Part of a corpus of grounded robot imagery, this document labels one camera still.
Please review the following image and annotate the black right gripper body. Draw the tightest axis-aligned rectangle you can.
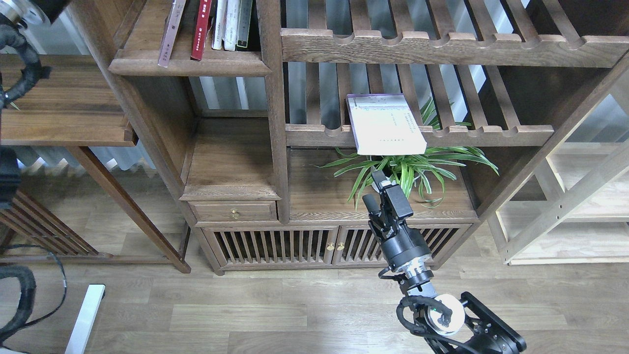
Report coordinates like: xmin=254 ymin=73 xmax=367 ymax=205
xmin=369 ymin=214 xmax=433 ymax=281

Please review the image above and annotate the pale lilac paperback book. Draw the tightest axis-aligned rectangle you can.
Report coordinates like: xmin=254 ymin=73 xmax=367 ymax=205
xmin=346 ymin=94 xmax=427 ymax=155

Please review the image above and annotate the red paperback book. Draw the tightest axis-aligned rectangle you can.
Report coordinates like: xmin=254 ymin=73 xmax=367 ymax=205
xmin=190 ymin=0 xmax=213 ymax=61

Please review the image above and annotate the dark maroon Chinese book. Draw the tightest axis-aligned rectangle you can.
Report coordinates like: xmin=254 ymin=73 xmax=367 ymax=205
xmin=158 ymin=0 xmax=187 ymax=67

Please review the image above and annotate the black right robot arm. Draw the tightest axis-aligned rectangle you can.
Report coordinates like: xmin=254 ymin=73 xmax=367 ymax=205
xmin=363 ymin=170 xmax=527 ymax=354

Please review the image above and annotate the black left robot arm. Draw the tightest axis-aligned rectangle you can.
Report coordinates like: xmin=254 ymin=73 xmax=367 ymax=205
xmin=0 ymin=0 xmax=69 ymax=342

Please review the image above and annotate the light wooden shelf unit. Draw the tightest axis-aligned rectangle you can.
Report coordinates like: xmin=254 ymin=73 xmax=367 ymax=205
xmin=488 ymin=75 xmax=629 ymax=265

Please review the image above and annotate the white plant pot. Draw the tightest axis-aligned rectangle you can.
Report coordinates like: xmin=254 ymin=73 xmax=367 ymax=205
xmin=370 ymin=166 xmax=396 ymax=193

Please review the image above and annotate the green spider plant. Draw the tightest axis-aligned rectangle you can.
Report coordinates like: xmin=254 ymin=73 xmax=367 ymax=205
xmin=317 ymin=98 xmax=500 ymax=222

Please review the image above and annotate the dark wooden bookshelf cabinet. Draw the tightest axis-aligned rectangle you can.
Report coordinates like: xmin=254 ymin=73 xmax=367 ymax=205
xmin=69 ymin=0 xmax=628 ymax=274

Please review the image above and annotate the white upright book left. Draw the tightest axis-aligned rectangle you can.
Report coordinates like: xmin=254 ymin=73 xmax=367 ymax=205
xmin=211 ymin=0 xmax=228 ymax=50

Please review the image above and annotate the white upright book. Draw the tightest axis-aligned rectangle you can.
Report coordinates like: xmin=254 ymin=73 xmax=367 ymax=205
xmin=211 ymin=0 xmax=228 ymax=50
xmin=223 ymin=0 xmax=240 ymax=51

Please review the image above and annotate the dark spine upright book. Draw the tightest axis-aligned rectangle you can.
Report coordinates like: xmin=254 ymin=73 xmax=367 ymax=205
xmin=236 ymin=0 xmax=254 ymax=51

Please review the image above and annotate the white upright book middle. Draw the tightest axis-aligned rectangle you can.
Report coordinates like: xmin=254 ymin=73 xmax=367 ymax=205
xmin=223 ymin=0 xmax=240 ymax=51

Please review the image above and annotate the dark wooden side table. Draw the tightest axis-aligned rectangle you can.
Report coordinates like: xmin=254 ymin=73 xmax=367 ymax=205
xmin=1 ymin=55 xmax=191 ymax=273

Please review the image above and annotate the white flat bar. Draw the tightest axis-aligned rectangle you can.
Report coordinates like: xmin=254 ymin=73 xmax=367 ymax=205
xmin=65 ymin=284 xmax=106 ymax=354

